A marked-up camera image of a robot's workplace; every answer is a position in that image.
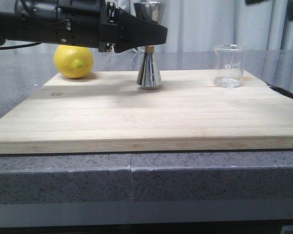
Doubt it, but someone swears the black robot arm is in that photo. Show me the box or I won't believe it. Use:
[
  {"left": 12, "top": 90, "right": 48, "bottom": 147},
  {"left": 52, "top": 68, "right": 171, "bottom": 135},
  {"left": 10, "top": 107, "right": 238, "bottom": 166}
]
[{"left": 0, "top": 0, "right": 167, "bottom": 53}]

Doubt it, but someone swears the yellow lemon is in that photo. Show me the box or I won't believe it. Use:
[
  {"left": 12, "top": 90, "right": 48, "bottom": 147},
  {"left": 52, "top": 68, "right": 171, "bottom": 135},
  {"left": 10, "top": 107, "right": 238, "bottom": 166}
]
[{"left": 53, "top": 45, "right": 94, "bottom": 78}]

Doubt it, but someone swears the black cable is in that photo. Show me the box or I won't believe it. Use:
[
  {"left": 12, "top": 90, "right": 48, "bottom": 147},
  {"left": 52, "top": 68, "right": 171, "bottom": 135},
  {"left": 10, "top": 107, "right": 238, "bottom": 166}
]
[{"left": 0, "top": 41, "right": 42, "bottom": 50}]

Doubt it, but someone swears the steel double jigger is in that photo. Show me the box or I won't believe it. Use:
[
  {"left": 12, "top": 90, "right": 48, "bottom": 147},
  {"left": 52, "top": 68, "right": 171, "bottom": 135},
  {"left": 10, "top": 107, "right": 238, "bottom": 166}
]
[{"left": 134, "top": 1, "right": 163, "bottom": 90}]

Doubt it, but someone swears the clear glass beaker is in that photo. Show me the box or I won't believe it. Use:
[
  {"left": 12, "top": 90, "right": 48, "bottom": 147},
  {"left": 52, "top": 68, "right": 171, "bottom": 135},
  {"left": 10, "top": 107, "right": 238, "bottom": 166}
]
[{"left": 213, "top": 44, "right": 247, "bottom": 88}]

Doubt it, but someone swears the grey curtain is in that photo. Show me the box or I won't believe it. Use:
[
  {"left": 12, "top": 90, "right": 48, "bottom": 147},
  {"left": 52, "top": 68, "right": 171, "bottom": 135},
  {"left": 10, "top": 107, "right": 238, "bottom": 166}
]
[{"left": 0, "top": 0, "right": 293, "bottom": 55}]

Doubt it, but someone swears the light wooden cutting board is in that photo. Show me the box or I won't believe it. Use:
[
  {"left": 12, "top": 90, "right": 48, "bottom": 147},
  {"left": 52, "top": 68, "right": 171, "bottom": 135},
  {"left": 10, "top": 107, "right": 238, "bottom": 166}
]
[{"left": 0, "top": 70, "right": 293, "bottom": 154}]

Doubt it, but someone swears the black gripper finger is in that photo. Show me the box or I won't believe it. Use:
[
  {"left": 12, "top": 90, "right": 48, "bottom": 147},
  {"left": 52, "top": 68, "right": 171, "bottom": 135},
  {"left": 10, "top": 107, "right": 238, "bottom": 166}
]
[{"left": 114, "top": 6, "right": 168, "bottom": 53}]

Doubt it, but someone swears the black cutting board handle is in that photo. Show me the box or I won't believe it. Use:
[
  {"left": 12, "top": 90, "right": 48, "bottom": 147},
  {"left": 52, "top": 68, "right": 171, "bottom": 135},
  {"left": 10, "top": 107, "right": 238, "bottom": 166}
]
[{"left": 266, "top": 83, "right": 293, "bottom": 99}]

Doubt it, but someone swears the label sticker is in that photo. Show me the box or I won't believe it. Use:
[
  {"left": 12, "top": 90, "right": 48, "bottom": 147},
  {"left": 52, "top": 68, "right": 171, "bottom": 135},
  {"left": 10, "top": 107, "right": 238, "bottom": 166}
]
[{"left": 281, "top": 226, "right": 293, "bottom": 234}]

